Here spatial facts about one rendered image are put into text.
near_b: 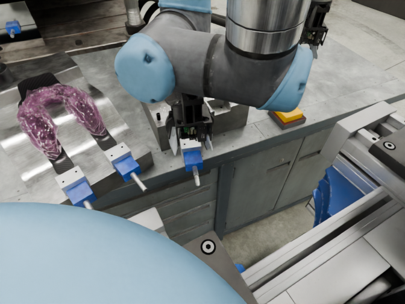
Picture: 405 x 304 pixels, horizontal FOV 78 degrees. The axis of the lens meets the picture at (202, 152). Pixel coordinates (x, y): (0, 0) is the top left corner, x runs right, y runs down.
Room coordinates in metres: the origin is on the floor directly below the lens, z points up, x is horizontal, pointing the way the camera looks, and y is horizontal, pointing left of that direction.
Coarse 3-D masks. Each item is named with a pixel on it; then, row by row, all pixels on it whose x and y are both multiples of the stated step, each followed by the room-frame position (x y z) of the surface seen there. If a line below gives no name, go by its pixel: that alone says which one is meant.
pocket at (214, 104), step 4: (212, 100) 0.55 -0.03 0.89; (216, 100) 0.56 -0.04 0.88; (220, 100) 0.56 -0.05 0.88; (212, 104) 0.55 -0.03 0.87; (216, 104) 0.56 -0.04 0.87; (220, 104) 0.56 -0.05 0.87; (224, 104) 0.56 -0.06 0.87; (228, 104) 0.54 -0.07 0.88; (212, 108) 0.55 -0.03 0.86; (216, 108) 0.55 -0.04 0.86; (220, 108) 0.55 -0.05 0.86; (224, 108) 0.55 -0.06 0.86; (228, 108) 0.54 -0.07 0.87; (216, 112) 0.53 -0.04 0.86; (220, 112) 0.52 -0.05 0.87; (224, 112) 0.52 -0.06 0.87
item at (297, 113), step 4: (296, 108) 0.58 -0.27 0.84; (276, 112) 0.58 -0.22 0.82; (280, 112) 0.56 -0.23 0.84; (292, 112) 0.56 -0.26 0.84; (296, 112) 0.56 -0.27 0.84; (300, 112) 0.56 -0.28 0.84; (280, 116) 0.56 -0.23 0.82; (284, 116) 0.54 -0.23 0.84; (288, 116) 0.54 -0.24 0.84; (292, 116) 0.54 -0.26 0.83; (296, 116) 0.55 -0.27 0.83; (300, 116) 0.56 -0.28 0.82; (284, 120) 0.54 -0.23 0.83; (288, 120) 0.54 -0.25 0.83; (292, 120) 0.55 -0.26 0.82
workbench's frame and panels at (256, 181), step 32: (320, 128) 0.65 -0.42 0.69; (224, 160) 0.50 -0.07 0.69; (256, 160) 0.56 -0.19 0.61; (288, 160) 0.63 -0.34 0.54; (320, 160) 0.70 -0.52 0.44; (128, 192) 0.34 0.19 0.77; (160, 192) 0.42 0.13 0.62; (192, 192) 0.48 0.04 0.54; (224, 192) 0.50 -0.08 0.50; (256, 192) 0.58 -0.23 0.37; (288, 192) 0.66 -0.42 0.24; (192, 224) 0.46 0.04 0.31; (224, 224) 0.51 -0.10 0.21
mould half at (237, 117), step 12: (120, 48) 0.89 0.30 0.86; (144, 108) 0.59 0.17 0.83; (156, 108) 0.51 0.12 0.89; (168, 108) 0.51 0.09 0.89; (240, 108) 0.53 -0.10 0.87; (156, 120) 0.47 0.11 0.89; (216, 120) 0.51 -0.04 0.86; (228, 120) 0.52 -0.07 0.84; (240, 120) 0.54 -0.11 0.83; (156, 132) 0.46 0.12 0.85; (216, 132) 0.51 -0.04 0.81; (168, 144) 0.45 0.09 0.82
